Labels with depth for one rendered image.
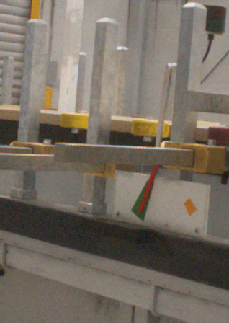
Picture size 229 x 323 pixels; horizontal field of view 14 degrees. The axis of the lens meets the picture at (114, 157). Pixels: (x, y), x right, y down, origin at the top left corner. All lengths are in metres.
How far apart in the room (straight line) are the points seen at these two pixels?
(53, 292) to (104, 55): 0.78
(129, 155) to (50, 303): 0.95
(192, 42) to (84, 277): 0.58
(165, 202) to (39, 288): 0.82
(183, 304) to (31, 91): 0.64
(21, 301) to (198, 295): 0.92
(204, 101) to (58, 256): 0.80
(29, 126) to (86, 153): 0.60
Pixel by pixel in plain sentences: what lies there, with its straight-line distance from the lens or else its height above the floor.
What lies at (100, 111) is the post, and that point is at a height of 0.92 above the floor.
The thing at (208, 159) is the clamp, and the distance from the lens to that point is 1.69.
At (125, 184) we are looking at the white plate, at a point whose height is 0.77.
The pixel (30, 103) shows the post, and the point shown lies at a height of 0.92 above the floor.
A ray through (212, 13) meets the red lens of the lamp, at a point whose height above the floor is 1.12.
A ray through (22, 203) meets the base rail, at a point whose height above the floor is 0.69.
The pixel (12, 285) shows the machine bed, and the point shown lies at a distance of 2.61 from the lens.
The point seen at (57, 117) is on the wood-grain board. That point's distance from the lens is 2.31.
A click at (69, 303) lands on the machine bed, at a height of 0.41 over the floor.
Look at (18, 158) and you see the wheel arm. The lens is 1.76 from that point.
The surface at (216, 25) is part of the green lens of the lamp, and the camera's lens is 1.78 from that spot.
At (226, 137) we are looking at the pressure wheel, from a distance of 1.76.
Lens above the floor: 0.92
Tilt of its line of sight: 3 degrees down
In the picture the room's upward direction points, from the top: 5 degrees clockwise
